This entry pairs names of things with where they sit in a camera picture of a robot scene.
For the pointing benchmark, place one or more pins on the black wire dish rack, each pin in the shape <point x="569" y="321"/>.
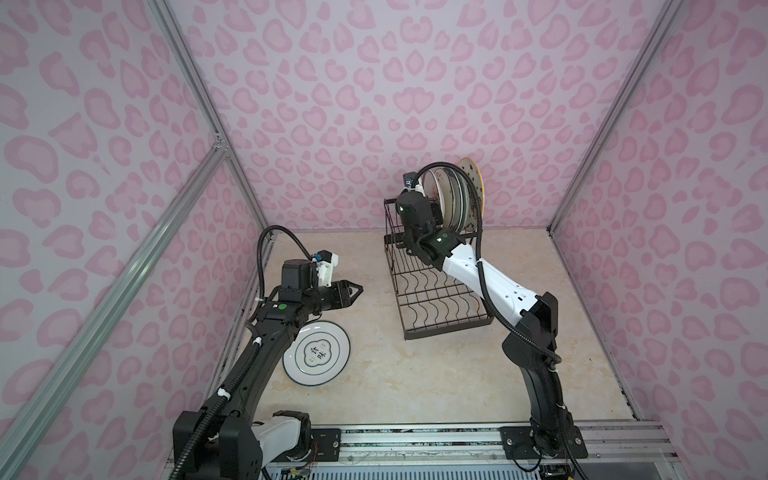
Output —
<point x="429" y="302"/>

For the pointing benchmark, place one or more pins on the white plate black cloud outline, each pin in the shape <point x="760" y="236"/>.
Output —
<point x="318" y="355"/>

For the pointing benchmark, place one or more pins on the white plate dark green rim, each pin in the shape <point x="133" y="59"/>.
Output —
<point x="456" y="203"/>

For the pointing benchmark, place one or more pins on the aluminium frame diagonal strut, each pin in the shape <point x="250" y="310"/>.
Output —
<point x="36" y="417"/>

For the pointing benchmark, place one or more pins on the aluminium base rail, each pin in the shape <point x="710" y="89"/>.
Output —
<point x="595" y="450"/>

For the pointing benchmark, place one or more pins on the white star cat plate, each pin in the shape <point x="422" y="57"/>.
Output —
<point x="473" y="192"/>

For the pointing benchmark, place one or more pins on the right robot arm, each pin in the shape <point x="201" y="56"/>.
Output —
<point x="530" y="318"/>

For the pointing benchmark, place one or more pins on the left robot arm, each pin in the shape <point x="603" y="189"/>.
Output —
<point x="252" y="378"/>

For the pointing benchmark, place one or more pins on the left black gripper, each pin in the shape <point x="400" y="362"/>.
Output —
<point x="340" y="291"/>

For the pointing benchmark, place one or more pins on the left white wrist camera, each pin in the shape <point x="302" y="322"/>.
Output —
<point x="325" y="264"/>

